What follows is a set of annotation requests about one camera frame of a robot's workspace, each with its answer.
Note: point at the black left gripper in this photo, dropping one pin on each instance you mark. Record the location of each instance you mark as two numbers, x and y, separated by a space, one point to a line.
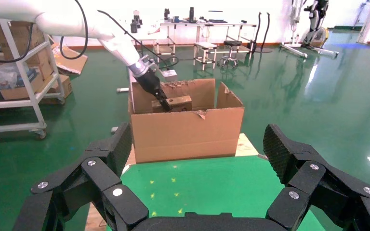
149 83

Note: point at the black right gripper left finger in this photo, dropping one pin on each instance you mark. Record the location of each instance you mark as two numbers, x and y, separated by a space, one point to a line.
86 178

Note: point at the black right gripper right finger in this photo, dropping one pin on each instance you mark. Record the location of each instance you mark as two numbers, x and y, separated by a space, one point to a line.
325 188

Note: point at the small brown cardboard box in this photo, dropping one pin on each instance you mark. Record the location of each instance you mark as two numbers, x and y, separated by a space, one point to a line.
180 103

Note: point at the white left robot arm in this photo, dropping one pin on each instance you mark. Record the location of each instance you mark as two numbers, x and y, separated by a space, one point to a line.
60 22

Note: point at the large open cardboard carton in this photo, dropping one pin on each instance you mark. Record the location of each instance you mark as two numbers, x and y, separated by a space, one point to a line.
185 137

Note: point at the small brown floor box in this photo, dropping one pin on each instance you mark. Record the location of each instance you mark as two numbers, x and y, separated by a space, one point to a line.
65 87

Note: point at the flattened cardboard with plastic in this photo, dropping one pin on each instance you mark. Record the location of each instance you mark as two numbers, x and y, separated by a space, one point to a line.
71 62

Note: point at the low brown cardboard box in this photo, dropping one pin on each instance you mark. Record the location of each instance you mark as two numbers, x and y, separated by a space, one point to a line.
15 94

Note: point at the tall brown cardboard box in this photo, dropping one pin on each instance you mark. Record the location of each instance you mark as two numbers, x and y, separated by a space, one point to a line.
22 35

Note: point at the small white step table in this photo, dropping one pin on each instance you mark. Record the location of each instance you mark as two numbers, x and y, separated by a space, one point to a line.
205 45

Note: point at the small black device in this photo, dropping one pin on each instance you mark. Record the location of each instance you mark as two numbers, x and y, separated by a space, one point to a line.
136 22

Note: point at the black tabletop device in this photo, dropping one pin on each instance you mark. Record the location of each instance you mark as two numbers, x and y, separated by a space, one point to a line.
167 14

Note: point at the black swivel stool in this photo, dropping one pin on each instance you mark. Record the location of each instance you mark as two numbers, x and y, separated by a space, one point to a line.
233 43

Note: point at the black bottle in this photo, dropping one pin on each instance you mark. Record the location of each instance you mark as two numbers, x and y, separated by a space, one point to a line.
191 14

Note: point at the green table cloth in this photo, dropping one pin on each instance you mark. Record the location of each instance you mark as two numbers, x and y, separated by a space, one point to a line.
210 185

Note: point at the dark laptop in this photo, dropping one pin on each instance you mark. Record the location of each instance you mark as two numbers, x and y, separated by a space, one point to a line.
218 21

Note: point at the white wheeled shelf rack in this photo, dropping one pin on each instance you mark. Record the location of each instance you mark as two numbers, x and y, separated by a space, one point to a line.
12 104

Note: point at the clear plastic bag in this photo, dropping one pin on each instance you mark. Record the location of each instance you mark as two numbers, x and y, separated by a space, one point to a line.
7 76

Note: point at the white exercise machine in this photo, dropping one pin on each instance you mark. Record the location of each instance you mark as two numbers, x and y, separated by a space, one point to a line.
316 35

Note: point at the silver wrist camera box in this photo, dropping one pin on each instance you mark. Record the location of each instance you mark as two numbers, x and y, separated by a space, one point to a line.
169 76

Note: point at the white pipe frame workbench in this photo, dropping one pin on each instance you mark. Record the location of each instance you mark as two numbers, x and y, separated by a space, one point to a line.
223 24

